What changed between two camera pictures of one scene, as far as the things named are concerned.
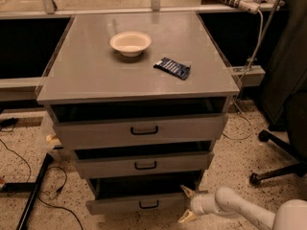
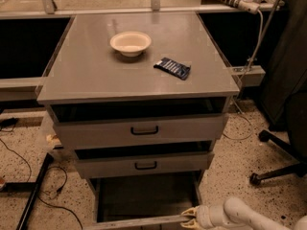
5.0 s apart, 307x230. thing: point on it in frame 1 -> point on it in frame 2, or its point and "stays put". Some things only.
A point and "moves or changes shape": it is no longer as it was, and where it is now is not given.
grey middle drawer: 112,163 stays put
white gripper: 197,203 -> 203,217
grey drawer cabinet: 143,100 stays put
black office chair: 284,100 stays put
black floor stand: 28,187 stays put
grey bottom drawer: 140,195 moves or changes shape
